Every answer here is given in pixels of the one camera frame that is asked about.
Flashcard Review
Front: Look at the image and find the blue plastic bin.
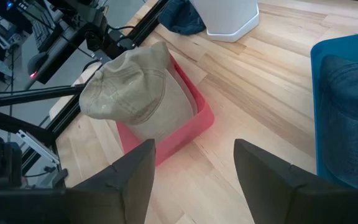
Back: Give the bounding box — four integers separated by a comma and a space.
310, 30, 358, 191

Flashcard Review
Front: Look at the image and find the dark blue baseball cap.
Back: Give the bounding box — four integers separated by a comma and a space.
157, 0, 207, 35
318, 55, 358, 189

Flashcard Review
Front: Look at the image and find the black aluminium table frame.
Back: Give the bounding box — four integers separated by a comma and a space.
0, 0, 170, 187

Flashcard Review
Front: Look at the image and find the pink-red translucent plastic bin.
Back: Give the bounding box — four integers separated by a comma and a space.
115, 52, 216, 168

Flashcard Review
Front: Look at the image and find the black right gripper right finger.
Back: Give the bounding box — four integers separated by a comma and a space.
234, 139, 358, 224

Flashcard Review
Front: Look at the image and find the dark grey bar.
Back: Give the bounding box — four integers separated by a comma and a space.
26, 18, 107, 85

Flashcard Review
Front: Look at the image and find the white hexagonal plant pot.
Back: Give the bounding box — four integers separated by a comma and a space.
188, 0, 260, 43

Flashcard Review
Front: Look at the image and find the beige baseball cap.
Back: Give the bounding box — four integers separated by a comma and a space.
78, 41, 196, 144

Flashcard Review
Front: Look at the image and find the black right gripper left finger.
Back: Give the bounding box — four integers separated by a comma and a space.
65, 139, 157, 224

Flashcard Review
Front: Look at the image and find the white metal bar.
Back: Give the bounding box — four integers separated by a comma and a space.
16, 129, 61, 165

